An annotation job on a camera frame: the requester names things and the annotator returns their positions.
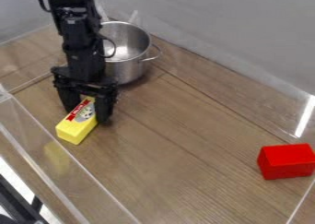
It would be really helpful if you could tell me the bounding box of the clear acrylic enclosure wall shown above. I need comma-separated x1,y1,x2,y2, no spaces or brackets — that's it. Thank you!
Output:
0,0,315,224

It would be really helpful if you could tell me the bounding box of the black cable loop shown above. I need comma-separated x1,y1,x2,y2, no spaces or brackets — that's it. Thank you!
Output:
96,35,117,59

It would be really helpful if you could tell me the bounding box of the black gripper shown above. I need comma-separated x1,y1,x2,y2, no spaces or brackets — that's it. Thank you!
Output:
50,43,118,123

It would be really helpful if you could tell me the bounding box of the silver steel pot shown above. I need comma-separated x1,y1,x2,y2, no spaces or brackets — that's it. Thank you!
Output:
101,21,162,85

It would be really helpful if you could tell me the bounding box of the black table frame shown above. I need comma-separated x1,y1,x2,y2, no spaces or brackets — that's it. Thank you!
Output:
0,174,49,224

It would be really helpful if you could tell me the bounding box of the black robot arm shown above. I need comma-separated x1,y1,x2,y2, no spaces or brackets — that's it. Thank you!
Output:
38,0,118,124

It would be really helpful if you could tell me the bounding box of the yellow butter block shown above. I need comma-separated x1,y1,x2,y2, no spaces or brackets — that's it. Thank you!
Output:
54,97,97,145

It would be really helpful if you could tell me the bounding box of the red block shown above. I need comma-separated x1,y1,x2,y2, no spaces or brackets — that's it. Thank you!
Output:
257,143,315,180

